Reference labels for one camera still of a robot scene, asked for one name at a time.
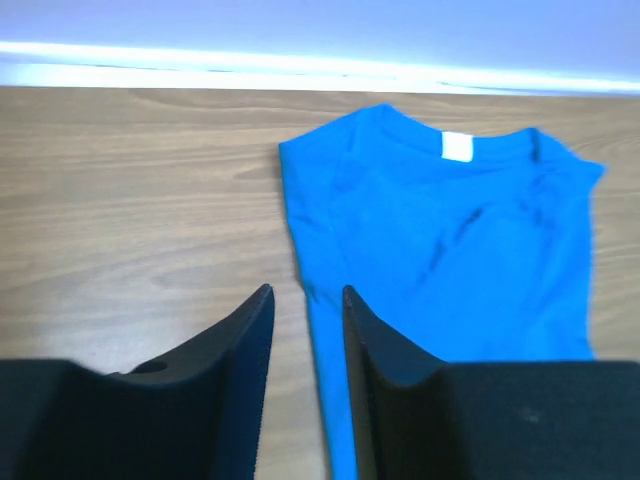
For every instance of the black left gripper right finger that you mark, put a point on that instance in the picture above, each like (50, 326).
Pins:
(416, 416)

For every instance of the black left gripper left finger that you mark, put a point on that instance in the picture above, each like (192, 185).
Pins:
(193, 412)

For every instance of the blue t-shirt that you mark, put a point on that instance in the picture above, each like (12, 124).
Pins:
(474, 248)

